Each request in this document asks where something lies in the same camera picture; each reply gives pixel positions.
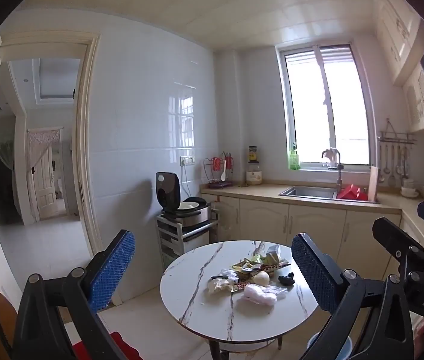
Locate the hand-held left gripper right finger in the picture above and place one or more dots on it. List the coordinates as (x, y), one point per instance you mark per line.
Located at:
(313, 270)

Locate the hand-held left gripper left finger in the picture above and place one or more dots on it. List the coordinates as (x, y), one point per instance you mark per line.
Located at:
(112, 266)

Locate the black bag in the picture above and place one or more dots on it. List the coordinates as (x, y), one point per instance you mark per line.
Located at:
(287, 278)

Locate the red checkered wrapper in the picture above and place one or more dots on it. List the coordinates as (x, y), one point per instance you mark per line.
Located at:
(275, 267)

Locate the clear plastic wrap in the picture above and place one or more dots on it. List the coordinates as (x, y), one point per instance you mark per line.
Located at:
(280, 292)

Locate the grey plastic wrapper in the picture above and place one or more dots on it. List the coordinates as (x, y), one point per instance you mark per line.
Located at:
(274, 255)

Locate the pale onion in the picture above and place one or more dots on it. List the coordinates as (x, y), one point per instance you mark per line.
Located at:
(261, 278)

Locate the pink plastic bag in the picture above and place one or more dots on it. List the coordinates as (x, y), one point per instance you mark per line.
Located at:
(259, 295)

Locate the green snack wrapper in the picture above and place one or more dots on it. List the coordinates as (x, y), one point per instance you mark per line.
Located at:
(249, 262)

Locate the red white green wrapper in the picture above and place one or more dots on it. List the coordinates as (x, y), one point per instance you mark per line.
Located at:
(240, 287)

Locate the blue plastic bin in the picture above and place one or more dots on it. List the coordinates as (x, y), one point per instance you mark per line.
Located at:
(337, 350)

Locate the white tissue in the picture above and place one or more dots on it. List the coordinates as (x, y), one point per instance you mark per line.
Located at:
(227, 273)

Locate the beige paper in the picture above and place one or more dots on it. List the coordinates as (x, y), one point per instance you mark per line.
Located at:
(217, 287)

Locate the stack of white bowls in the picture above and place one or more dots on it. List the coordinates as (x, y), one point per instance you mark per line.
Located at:
(409, 189)

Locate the metal storage cart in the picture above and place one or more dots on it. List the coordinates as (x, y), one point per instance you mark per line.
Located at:
(170, 240)

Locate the wooden cutting board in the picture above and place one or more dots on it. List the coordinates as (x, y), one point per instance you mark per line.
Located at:
(373, 183)

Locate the red plastic basin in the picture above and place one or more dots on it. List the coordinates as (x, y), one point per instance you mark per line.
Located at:
(350, 193)

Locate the row of hanging utensils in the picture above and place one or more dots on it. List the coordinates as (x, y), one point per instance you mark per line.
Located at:
(393, 165)

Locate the cream base cabinets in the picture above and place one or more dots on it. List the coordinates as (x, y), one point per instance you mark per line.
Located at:
(264, 219)

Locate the steel sink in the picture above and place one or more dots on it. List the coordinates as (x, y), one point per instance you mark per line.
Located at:
(305, 192)

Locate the red cushion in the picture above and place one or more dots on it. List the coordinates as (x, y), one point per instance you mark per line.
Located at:
(118, 347)

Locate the steel faucet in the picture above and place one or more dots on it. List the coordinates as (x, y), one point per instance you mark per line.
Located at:
(338, 178)

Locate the metal utensil rack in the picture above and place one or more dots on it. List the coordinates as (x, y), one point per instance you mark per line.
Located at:
(397, 137)

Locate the black silver rice cooker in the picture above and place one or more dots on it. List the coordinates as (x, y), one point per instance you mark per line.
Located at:
(193, 215)

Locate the round marble table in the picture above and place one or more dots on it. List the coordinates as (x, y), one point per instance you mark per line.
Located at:
(204, 307)

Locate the white panel door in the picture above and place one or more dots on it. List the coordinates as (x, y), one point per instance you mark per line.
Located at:
(45, 191)

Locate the white cloth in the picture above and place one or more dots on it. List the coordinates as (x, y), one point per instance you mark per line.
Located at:
(332, 155)

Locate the green soap bottle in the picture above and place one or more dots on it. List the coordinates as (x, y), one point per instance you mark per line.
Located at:
(294, 160)

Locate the glass jar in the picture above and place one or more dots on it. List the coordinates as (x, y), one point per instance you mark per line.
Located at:
(254, 175)

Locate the lattice door cabinet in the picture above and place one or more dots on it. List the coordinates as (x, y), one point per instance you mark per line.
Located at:
(423, 101)

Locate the black yellow bottle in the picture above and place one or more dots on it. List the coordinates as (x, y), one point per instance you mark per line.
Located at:
(253, 154)

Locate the white plastic spoon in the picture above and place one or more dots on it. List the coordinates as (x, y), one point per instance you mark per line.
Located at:
(223, 174)

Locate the pink lace curtain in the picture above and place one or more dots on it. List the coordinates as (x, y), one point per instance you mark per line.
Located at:
(41, 142)

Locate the green curtain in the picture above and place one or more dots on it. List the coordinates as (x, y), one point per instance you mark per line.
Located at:
(0, 172)

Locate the sliding window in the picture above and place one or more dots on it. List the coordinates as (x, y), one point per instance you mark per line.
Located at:
(309, 108)

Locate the wall socket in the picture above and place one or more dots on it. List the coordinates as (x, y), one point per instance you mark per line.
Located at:
(187, 160)

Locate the cream door frame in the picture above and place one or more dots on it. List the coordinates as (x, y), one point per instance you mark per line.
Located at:
(84, 138)

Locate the cream wall cabinets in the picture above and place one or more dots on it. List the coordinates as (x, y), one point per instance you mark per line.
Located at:
(395, 26)

